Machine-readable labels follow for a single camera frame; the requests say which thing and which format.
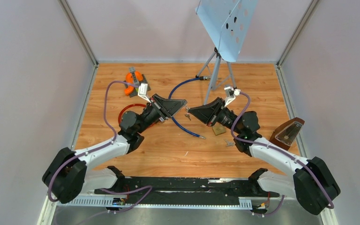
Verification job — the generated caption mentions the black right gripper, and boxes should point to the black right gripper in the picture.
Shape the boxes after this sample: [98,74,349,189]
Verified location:
[188,97,243,135]

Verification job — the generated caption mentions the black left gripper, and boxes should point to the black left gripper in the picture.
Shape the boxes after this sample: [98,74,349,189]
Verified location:
[136,93,187,134]

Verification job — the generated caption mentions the small silver keys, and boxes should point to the small silver keys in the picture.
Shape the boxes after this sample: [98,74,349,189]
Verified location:
[225,140,235,147]
[185,106,191,121]

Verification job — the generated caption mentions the red cable lock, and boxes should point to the red cable lock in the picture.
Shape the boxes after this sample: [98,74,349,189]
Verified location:
[119,103,158,133]

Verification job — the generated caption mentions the blue cable lock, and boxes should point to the blue cable lock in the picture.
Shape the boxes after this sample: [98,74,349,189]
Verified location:
[168,76,211,139]

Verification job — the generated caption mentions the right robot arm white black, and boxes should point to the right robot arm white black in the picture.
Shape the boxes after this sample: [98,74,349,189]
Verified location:
[188,97,341,215]

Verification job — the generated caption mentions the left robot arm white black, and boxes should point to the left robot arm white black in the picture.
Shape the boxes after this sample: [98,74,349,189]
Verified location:
[42,94,188,203]

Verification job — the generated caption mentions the brass padlock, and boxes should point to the brass padlock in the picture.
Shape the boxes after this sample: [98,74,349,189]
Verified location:
[212,124,226,136]

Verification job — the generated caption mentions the orange grey toy block build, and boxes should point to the orange grey toy block build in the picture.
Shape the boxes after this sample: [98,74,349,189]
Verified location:
[124,67,148,98]

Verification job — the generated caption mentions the brown wooden metronome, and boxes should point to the brown wooden metronome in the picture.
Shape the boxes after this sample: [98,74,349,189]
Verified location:
[269,117,305,151]

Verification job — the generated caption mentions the light blue music stand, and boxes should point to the light blue music stand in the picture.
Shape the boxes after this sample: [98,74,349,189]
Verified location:
[195,0,258,104]

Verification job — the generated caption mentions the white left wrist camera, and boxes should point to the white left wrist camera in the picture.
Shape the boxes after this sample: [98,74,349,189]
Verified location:
[138,82,151,103]

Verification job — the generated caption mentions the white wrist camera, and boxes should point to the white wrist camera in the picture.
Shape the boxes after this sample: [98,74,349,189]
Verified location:
[224,85,241,107]
[138,82,151,103]

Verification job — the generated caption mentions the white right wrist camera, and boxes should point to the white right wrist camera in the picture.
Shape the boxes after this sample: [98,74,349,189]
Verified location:
[224,85,241,107]

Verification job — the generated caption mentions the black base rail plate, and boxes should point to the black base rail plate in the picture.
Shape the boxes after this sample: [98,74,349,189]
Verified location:
[109,177,279,204]

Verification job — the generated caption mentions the white slotted cable duct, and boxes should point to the white slotted cable duct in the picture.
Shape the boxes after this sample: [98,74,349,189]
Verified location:
[57,195,253,210]

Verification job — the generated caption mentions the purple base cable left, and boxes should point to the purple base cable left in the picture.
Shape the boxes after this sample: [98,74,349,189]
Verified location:
[99,186,153,214]

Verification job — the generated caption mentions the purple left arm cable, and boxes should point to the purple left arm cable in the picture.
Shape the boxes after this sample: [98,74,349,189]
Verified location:
[47,81,141,203]

